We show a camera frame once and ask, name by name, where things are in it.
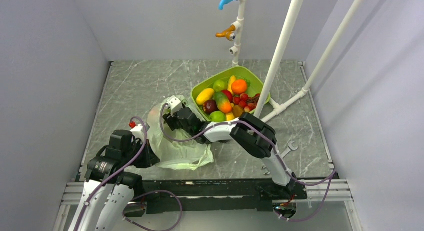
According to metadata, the brown kiwi fruit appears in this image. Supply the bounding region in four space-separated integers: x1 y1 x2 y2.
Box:
232 105 245 118

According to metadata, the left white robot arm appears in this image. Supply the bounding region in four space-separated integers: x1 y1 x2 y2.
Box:
69 125 160 231

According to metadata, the white pipe with faucets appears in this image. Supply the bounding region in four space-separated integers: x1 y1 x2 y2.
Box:
229 0 247 67

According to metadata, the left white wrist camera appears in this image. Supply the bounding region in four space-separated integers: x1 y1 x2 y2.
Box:
128 121 150 144

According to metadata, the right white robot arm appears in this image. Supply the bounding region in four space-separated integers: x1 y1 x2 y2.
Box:
159 105 295 199

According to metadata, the orange fruit in basket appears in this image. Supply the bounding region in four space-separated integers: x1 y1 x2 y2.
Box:
231 79 249 95

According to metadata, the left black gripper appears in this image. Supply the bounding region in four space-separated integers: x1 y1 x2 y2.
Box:
122 138 160 168

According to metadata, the yellow banana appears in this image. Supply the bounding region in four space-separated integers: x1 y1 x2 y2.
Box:
227 75 237 94

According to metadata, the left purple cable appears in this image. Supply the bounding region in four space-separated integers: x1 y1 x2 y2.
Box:
72 116 149 231

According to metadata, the yellow mango left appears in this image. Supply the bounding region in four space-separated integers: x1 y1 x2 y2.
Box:
195 88 215 106

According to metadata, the silver wrench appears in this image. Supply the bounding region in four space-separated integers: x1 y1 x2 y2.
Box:
261 140 299 176

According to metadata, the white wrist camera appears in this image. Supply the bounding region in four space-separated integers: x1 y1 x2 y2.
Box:
166 95 184 116
128 121 150 144

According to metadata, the orange faucet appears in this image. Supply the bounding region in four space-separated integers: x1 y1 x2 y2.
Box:
215 25 236 42

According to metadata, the yellow mango front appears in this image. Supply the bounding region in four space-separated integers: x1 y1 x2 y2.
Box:
225 112 236 121

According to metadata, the white pvc pipe frame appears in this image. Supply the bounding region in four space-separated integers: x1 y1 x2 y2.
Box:
254 0 364 123

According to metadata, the red apple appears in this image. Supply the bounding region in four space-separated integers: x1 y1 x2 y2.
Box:
221 89 233 103

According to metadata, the green apple in basket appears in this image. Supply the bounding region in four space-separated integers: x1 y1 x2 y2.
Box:
212 80 228 93

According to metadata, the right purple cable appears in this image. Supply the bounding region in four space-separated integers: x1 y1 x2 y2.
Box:
158 102 337 188

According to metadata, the light green plastic bag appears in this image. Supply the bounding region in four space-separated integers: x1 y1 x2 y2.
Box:
147 99 214 171

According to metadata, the green plastic basket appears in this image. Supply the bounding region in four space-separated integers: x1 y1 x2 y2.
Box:
191 66 264 122

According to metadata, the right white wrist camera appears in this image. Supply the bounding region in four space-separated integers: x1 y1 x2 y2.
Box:
166 95 184 116

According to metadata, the yellow mango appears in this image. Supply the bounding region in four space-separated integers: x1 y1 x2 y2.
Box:
225 112 236 121
195 88 215 106

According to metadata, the purple cable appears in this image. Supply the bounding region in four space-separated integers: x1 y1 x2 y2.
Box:
72 116 149 231
158 102 337 188

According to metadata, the dark purple mangosteen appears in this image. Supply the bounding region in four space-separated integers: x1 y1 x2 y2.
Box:
202 99 219 114

